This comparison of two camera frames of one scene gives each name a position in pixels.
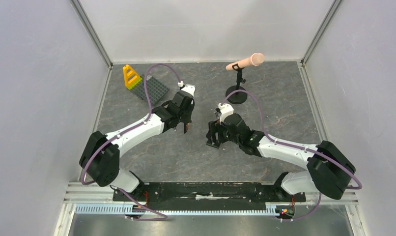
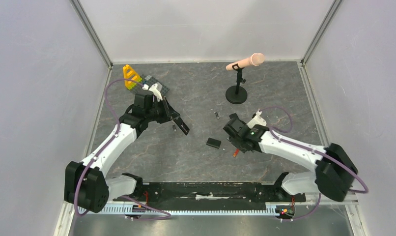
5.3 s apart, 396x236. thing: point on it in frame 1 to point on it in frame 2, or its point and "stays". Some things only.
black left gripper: (187, 119) to (169, 113)
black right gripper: (215, 131) to (233, 131)
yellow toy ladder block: (131, 78) stays
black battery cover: (215, 144) stays
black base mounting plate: (207, 194) stays
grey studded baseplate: (155, 90) stays
